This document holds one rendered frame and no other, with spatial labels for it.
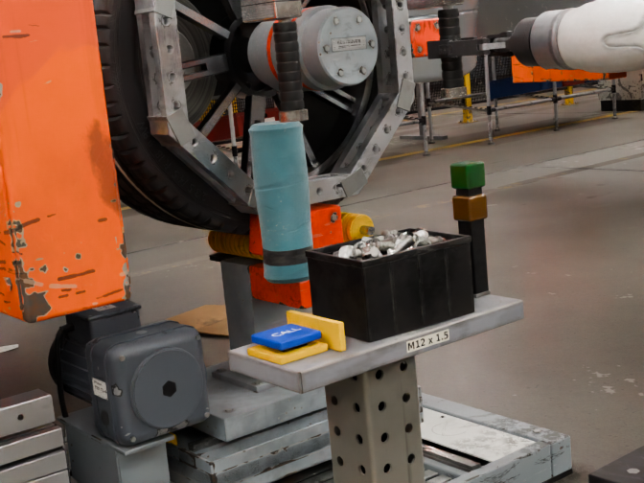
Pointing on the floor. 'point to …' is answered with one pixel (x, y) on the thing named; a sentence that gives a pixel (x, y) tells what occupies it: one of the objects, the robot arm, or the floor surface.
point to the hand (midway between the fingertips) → (451, 48)
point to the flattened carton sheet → (205, 319)
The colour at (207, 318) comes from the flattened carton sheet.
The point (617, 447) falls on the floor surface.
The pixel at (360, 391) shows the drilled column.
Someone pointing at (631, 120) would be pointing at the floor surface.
